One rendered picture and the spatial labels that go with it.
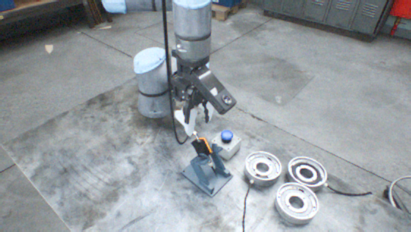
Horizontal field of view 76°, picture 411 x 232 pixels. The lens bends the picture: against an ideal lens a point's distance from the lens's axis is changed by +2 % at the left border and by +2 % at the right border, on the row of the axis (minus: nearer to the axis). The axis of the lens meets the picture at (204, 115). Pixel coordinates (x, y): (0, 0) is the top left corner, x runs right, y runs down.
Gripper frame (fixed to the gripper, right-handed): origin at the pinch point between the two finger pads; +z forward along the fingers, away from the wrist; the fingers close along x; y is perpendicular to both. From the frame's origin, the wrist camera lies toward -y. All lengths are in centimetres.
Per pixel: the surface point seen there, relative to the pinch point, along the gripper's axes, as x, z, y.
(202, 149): 0.7, 6.8, -1.6
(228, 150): -9.5, 14.2, -3.1
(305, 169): -20.7, 16.2, -23.5
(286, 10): -331, 78, 137
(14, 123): 22, 99, 190
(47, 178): 32.2, 19.3, 32.3
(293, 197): -9.8, 16.5, -25.4
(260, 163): -13.6, 16.3, -12.6
